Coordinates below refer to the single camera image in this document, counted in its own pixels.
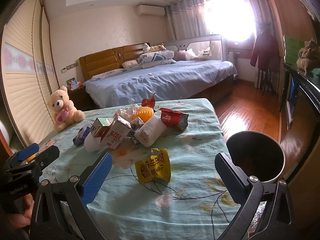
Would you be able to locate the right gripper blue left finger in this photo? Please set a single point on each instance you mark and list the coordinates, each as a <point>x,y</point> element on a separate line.
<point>86,186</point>

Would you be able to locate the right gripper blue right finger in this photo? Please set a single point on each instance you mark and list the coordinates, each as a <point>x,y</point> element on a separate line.
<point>243,189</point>

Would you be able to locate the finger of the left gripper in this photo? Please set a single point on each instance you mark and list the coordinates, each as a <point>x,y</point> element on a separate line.
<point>45,158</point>
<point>24,154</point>

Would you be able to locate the red silver snack bag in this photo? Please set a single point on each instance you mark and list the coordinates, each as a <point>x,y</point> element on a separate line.
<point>174,119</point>

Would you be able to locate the pink white plastic bag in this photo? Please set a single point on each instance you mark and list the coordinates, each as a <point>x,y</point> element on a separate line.
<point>127,113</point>

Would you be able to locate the orange foam fruit net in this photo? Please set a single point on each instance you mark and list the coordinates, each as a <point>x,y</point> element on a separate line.
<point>144,113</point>

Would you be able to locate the black round trash bin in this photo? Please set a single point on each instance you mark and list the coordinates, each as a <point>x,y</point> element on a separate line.
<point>257,154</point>

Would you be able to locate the person's left hand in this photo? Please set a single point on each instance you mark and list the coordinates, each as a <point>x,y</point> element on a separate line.
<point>16,217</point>

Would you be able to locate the blue crumpled plastic wrapper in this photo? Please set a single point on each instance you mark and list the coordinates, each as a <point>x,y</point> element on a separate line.
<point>79,139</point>

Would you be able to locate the cream teddy bear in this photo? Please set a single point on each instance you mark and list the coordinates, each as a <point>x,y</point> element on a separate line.
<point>64,111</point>

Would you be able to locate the green white milk carton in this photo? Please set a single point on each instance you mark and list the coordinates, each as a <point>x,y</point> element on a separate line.
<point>100,126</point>

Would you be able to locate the red white 1928 carton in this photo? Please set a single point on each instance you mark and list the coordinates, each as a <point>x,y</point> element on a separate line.
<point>115,133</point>

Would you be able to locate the wooden nightstand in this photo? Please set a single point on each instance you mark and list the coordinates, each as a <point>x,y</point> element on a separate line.
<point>81,99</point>

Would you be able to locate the yellow snack packet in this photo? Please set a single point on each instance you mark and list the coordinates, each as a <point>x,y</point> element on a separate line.
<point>157,166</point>

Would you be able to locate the mint floral bedsheet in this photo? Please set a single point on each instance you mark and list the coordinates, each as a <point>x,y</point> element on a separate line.
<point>170,190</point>

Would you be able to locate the framed photo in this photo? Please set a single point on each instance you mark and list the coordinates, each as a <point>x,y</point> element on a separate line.
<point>72,84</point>

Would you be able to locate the white crumpled paper bag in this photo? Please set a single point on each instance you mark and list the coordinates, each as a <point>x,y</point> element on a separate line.
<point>150,131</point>

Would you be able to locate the sliding wardrobe doors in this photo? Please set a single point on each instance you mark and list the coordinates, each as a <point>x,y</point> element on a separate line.
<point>28,76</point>

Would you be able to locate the wooden headboard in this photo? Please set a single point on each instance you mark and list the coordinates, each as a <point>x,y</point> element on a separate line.
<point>110,59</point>

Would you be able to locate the dark tv cabinet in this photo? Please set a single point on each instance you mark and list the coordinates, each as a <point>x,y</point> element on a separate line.
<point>299,125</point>

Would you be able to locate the small crumpled red wrapper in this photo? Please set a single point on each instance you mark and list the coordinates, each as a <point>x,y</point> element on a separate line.
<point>149,102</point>

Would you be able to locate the blue bed cover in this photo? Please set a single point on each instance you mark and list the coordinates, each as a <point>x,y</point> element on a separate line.
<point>180,80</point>

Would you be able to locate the white flat pillow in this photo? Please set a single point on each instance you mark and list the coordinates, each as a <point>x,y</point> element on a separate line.
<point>129,64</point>

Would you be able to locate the dark red hanging coat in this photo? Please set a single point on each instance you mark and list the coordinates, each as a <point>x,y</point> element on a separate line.
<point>265,48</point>

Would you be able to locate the pink plush on bed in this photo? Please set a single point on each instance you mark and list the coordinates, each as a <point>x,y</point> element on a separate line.
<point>184,55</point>

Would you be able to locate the brown plush on shelf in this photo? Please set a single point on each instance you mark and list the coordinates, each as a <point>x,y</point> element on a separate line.
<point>308,57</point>

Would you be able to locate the blue white patterned pillow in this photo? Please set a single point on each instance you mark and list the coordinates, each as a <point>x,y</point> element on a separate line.
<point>163,57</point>

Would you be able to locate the white plush toy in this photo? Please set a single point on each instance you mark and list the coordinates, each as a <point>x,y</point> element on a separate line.
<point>146,48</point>

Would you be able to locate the green box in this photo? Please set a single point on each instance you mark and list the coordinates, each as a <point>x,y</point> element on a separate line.
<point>292,47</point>

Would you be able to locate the yellow plush toy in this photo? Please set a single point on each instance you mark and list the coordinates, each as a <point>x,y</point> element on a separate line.
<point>156,48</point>

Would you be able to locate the grey curtain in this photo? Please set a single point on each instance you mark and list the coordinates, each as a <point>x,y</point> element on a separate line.
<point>186,19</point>

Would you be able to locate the white air conditioner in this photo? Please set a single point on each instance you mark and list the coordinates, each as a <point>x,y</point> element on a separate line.
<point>150,10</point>

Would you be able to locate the grey bed guard rail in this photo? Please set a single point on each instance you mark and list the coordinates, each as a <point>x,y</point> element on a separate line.
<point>200,43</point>

